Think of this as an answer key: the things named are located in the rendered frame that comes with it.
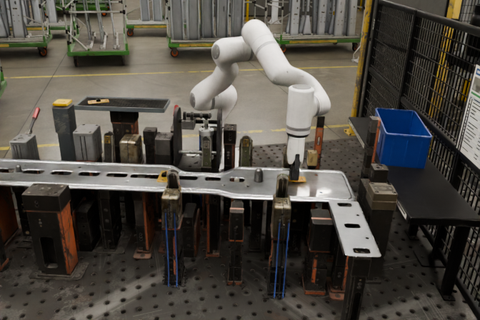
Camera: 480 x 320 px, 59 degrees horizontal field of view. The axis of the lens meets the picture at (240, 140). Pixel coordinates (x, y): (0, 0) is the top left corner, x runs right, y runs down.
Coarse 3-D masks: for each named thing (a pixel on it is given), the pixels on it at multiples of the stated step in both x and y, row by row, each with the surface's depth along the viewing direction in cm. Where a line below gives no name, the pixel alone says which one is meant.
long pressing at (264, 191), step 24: (0, 168) 156; (24, 168) 156; (48, 168) 157; (72, 168) 157; (96, 168) 158; (120, 168) 158; (144, 168) 159; (168, 168) 160; (240, 168) 161; (264, 168) 161; (288, 168) 162; (192, 192) 145; (216, 192) 145; (240, 192) 144; (264, 192) 145; (288, 192) 145; (312, 192) 146; (336, 192) 146
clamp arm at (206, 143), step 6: (204, 138) 162; (210, 138) 162; (204, 144) 162; (210, 144) 162; (204, 150) 163; (210, 150) 163; (204, 156) 163; (210, 156) 163; (204, 162) 164; (210, 162) 164
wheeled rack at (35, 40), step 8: (40, 8) 746; (24, 16) 823; (48, 16) 838; (48, 24) 833; (48, 32) 826; (0, 40) 756; (8, 40) 758; (16, 40) 762; (24, 40) 766; (32, 40) 770; (40, 40) 773; (48, 40) 793; (40, 48) 775
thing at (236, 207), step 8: (232, 208) 137; (240, 208) 137; (232, 216) 135; (240, 216) 135; (232, 224) 136; (240, 224) 136; (232, 232) 137; (240, 232) 137; (232, 240) 139; (240, 240) 139; (232, 248) 141; (240, 248) 141; (232, 256) 142; (240, 256) 142; (232, 264) 143; (240, 264) 143; (232, 272) 144; (240, 272) 144; (232, 280) 145; (240, 280) 145
